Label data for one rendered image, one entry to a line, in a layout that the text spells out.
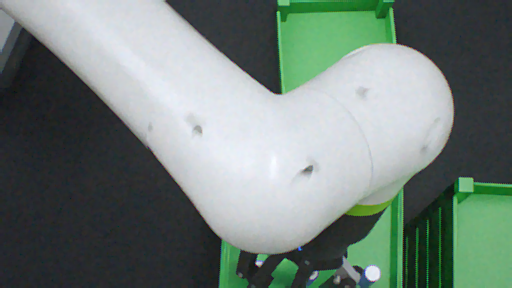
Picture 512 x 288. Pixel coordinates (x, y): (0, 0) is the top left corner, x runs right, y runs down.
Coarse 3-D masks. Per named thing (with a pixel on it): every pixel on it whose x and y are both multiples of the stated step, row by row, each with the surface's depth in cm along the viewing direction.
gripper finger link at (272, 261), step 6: (288, 252) 96; (270, 258) 98; (276, 258) 98; (282, 258) 97; (264, 264) 100; (270, 264) 100; (276, 264) 99; (258, 270) 102; (264, 270) 101; (270, 270) 100; (258, 276) 102; (264, 276) 101; (252, 282) 103; (258, 282) 103; (264, 282) 102
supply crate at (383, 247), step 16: (400, 192) 115; (400, 208) 114; (384, 224) 119; (400, 224) 114; (368, 240) 118; (384, 240) 118; (400, 240) 113; (224, 256) 112; (352, 256) 118; (368, 256) 118; (384, 256) 118; (400, 256) 113; (224, 272) 112; (272, 272) 117; (288, 272) 117; (320, 272) 117; (384, 272) 117; (400, 272) 112
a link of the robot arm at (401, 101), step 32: (352, 64) 77; (384, 64) 76; (416, 64) 77; (352, 96) 74; (384, 96) 74; (416, 96) 75; (448, 96) 78; (384, 128) 73; (416, 128) 75; (448, 128) 78; (384, 160) 74; (416, 160) 77; (384, 192) 82
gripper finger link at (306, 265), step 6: (306, 258) 95; (300, 264) 96; (306, 264) 95; (312, 264) 95; (300, 270) 97; (306, 270) 96; (300, 276) 98; (306, 276) 97; (294, 282) 100; (300, 282) 99; (306, 282) 100
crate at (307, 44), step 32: (288, 0) 169; (320, 0) 172; (352, 0) 173; (384, 0) 170; (288, 32) 176; (320, 32) 176; (352, 32) 176; (384, 32) 177; (288, 64) 174; (320, 64) 175
